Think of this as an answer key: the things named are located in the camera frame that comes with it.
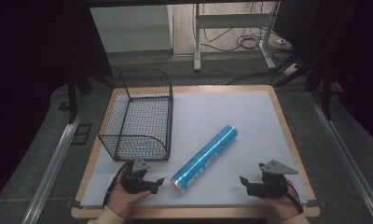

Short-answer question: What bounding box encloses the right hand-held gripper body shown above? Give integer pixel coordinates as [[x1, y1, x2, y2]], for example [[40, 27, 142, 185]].
[[245, 159, 299, 199]]

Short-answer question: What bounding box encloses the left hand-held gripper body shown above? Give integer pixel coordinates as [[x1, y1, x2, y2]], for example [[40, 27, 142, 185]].
[[121, 159, 154, 194]]

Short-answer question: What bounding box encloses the person's left hand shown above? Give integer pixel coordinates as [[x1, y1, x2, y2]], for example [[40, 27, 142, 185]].
[[106, 171, 152, 217]]

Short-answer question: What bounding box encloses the person's right hand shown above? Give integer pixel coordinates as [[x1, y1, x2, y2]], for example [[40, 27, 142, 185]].
[[262, 179, 301, 222]]

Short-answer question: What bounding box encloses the blue cylindrical roll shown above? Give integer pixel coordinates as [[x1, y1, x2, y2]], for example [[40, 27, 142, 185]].
[[170, 124, 239, 195]]

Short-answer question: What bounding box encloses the white table mat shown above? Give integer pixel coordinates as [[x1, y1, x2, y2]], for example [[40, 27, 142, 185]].
[[79, 90, 309, 209]]

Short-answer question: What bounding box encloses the black metal stand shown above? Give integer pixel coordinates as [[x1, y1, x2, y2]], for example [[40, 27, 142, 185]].
[[65, 70, 93, 124], [305, 60, 342, 121]]

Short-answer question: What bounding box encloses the white power strip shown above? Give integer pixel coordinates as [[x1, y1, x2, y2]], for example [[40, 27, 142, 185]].
[[282, 63, 301, 77]]

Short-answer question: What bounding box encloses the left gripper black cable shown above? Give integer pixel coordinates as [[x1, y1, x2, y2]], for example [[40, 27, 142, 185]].
[[103, 161, 133, 207]]

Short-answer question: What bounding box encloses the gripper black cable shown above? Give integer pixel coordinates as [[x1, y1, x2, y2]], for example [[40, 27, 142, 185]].
[[103, 161, 133, 207], [285, 180, 304, 215]]

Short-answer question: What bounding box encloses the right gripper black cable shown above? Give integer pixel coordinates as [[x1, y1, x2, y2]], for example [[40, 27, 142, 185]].
[[285, 180, 304, 215]]

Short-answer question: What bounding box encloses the black wire mesh basket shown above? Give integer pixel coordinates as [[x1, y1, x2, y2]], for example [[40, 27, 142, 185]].
[[97, 68, 174, 162]]

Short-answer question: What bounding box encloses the black floor bracket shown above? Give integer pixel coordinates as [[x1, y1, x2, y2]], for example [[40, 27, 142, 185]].
[[70, 123, 92, 146]]

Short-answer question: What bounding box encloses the aluminium rail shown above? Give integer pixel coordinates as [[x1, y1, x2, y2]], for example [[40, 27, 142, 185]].
[[21, 102, 85, 224], [307, 91, 373, 224]]

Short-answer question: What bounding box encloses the long black floor cable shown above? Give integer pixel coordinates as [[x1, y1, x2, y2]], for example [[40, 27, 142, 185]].
[[208, 68, 286, 87]]

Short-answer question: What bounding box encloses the tangle of black floor cables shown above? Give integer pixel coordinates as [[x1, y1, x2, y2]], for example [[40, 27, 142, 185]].
[[200, 27, 293, 53]]

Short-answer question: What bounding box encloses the white metal desk frame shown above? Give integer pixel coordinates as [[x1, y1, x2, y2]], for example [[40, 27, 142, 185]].
[[192, 1, 281, 72]]

